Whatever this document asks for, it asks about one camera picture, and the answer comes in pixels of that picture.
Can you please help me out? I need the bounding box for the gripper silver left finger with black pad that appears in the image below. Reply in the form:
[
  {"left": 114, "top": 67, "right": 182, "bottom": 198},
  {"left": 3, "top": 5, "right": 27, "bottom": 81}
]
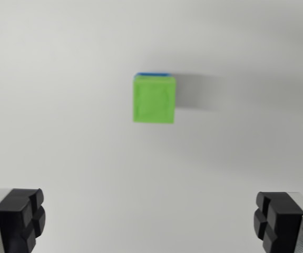
[{"left": 0, "top": 188, "right": 46, "bottom": 253}]

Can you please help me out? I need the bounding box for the green cube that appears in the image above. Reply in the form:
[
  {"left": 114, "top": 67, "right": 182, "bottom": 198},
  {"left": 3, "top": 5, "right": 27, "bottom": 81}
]
[{"left": 132, "top": 74, "right": 178, "bottom": 124}]

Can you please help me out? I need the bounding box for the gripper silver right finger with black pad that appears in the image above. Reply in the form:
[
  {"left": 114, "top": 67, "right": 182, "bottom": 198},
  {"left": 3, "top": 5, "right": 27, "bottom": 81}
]
[{"left": 253, "top": 191, "right": 303, "bottom": 253}]

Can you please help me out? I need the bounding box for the blue cube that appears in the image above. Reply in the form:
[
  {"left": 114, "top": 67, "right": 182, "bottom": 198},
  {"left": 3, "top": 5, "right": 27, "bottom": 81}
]
[{"left": 134, "top": 71, "right": 171, "bottom": 78}]

